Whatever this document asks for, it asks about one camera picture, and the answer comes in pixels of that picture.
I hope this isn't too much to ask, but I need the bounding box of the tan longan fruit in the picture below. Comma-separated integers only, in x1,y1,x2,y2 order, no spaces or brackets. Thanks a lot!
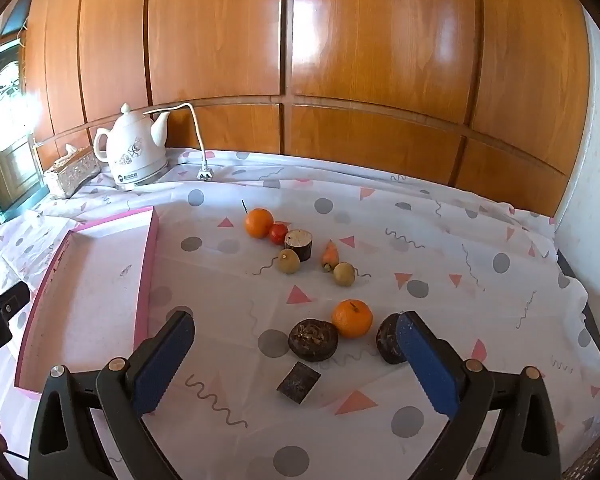
276,248,301,274
332,262,356,287

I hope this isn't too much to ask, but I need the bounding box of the ornate tissue box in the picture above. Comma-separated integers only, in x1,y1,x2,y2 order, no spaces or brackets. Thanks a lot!
43,144,100,200

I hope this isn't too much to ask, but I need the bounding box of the white ceramic electric kettle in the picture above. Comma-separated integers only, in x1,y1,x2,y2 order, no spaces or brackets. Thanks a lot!
93,103,170,186

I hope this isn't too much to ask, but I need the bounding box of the small orange carrot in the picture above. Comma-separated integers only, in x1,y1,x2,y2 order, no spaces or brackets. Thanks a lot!
321,240,340,272

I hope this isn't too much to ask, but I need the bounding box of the round sugarcane piece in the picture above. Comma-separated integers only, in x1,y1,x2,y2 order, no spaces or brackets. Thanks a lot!
284,229,313,262

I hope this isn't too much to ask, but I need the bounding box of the white patterned tablecloth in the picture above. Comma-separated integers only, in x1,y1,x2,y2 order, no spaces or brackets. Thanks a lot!
0,151,600,479

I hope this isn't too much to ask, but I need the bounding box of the square sugarcane piece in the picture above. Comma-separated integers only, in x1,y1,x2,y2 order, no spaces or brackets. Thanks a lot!
276,362,322,404

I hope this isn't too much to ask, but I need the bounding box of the orange tangerine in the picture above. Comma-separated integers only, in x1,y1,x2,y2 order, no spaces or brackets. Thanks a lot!
332,299,374,339

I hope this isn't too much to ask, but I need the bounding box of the small red tomato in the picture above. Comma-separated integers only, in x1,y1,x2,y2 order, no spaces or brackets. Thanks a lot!
268,222,288,246

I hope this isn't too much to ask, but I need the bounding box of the orange with stem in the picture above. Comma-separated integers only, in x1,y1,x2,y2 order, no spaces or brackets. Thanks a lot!
242,202,274,240

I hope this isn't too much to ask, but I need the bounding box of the pink shallow tray box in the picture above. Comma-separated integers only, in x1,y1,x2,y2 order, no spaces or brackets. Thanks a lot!
14,206,158,396

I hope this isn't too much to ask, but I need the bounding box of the white kettle power cord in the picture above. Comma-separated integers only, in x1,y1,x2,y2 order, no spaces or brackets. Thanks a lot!
142,102,214,182

